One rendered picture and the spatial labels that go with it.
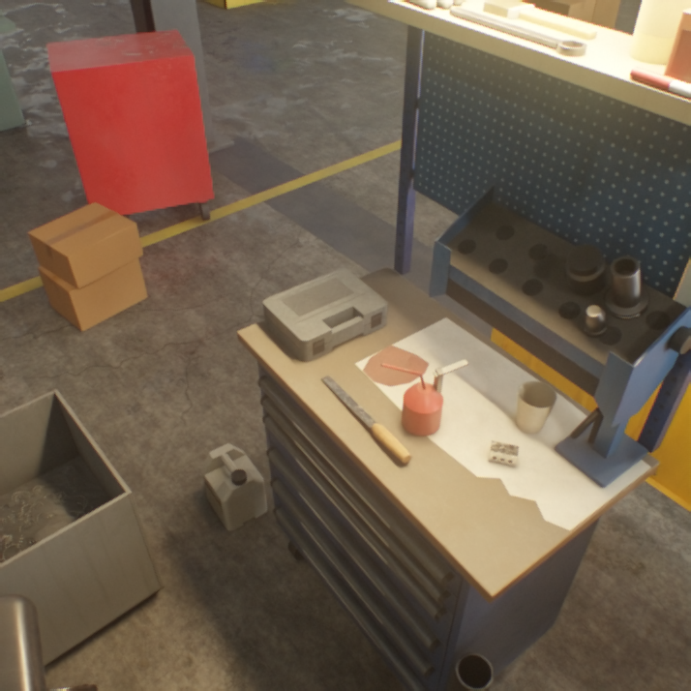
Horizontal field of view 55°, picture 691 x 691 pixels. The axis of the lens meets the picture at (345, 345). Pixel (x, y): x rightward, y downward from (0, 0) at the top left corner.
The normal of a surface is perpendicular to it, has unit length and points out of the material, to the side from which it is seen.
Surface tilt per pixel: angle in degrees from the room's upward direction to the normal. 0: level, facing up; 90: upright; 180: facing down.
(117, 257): 90
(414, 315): 0
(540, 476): 0
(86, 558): 90
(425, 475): 0
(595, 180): 90
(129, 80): 90
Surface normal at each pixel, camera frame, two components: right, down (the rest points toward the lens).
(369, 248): 0.00, -0.76
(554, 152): -0.80, 0.39
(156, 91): 0.36, 0.61
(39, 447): 0.64, 0.50
